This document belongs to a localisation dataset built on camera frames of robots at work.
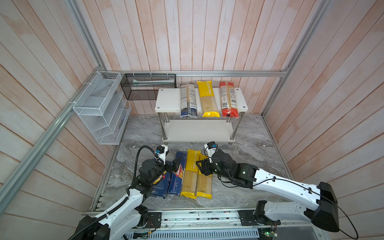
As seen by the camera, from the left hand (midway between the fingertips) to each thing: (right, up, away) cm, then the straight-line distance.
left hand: (175, 156), depth 80 cm
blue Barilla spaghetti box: (+1, -13, +4) cm, 14 cm away
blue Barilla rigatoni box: (-7, -17, -3) cm, 18 cm away
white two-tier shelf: (-4, +30, 0) cm, 31 cm away
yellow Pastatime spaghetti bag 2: (+17, -16, +4) cm, 23 cm away
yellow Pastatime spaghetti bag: (+9, -12, +7) cm, 16 cm away
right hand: (+13, -2, -6) cm, 14 cm away
